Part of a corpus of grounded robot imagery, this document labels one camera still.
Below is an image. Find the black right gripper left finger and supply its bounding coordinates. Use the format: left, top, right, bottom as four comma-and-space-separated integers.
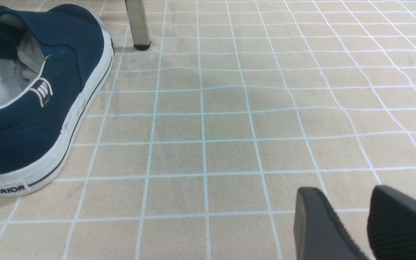
293, 187, 369, 260

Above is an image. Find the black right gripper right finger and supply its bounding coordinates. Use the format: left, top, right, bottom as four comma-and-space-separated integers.
367, 185, 416, 260

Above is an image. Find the silver metal shoe rack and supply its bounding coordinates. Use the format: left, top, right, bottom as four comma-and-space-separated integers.
125, 0, 151, 51

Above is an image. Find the navy slip-on shoe, right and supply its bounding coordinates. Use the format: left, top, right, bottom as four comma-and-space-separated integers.
0, 4, 114, 196

